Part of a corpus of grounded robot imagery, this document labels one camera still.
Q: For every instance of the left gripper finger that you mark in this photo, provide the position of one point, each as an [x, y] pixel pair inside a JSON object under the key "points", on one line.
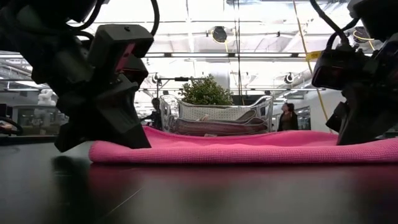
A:
{"points": [[136, 73], [105, 118]]}

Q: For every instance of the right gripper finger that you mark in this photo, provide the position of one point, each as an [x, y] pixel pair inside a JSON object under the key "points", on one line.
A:
{"points": [[337, 117], [370, 118]]}

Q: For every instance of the clear plastic bin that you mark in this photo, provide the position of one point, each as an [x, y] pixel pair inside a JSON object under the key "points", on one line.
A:
{"points": [[169, 112]]}

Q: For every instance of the pink microfiber towel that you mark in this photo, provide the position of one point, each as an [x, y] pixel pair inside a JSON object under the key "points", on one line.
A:
{"points": [[248, 149]]}

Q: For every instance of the grey waffle towel with tag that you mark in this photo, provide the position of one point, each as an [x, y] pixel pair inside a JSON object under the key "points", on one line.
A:
{"points": [[217, 127]]}

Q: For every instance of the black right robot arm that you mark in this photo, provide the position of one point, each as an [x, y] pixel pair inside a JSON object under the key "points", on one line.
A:
{"points": [[379, 15]]}

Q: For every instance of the white figure statue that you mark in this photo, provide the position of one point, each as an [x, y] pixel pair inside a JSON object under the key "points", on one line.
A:
{"points": [[46, 98]]}

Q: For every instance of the person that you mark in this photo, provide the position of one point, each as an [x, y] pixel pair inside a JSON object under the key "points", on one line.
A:
{"points": [[287, 118], [155, 112]]}

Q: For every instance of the long ceiling light bar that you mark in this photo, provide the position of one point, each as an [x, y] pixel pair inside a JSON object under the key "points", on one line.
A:
{"points": [[199, 55]]}

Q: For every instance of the small yellow tag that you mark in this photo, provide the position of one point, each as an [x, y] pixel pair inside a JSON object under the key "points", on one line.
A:
{"points": [[314, 55]]}

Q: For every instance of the artificial green potted plant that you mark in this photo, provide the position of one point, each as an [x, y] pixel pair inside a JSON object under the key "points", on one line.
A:
{"points": [[205, 91]]}

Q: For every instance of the black camera stand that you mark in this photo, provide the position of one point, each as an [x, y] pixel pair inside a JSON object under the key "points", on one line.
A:
{"points": [[181, 79]]}

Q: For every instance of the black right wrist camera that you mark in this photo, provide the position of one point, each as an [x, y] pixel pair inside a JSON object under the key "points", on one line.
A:
{"points": [[335, 71]]}

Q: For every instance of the glass walled enclosure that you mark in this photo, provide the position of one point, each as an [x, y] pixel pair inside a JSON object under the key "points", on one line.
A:
{"points": [[37, 119]]}

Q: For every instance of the black aluminium table frame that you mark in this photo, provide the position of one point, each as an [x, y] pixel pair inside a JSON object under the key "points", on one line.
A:
{"points": [[28, 139]]}

